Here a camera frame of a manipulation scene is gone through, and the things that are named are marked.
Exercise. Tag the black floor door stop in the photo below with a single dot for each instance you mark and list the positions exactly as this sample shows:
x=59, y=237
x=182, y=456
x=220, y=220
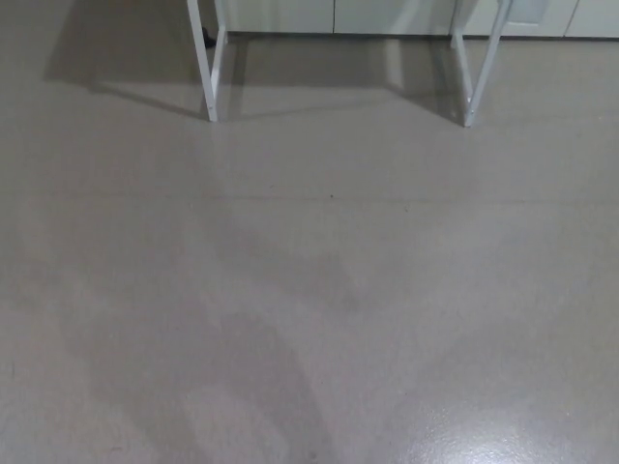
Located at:
x=209, y=39

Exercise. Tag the white cabinet with doors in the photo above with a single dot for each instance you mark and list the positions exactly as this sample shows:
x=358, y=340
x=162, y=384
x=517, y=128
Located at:
x=387, y=14

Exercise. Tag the white table with metal frame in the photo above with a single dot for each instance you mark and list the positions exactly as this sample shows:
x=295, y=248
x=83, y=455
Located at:
x=211, y=87

